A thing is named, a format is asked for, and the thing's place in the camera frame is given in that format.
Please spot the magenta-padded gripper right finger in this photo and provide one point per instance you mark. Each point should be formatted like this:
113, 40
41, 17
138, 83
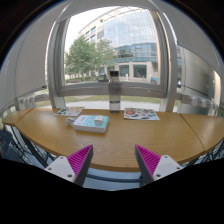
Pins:
166, 165

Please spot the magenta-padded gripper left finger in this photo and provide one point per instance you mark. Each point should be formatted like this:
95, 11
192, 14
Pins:
60, 166

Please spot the white and teal power strip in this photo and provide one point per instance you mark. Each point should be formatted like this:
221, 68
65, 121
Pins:
85, 124

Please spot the food sticker sheet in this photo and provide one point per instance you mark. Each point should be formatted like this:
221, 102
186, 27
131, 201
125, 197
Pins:
69, 111

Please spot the planet sticker sheet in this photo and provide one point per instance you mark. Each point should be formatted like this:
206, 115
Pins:
141, 114

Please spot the clear water bottle black cap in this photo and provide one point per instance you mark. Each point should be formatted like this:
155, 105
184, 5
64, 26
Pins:
114, 96

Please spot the dark object outside window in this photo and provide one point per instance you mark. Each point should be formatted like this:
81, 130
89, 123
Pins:
104, 78

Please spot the green tree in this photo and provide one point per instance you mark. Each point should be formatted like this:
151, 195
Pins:
83, 55

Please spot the glass office building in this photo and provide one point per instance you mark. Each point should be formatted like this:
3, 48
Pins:
133, 33

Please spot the black metal table frame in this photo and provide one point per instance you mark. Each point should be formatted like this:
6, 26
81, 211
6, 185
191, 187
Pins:
33, 148

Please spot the white wall rail with knobs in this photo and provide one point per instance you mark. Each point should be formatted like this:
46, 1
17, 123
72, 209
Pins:
31, 99
196, 100

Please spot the grey window frame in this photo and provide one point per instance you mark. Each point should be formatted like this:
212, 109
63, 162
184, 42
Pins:
100, 89

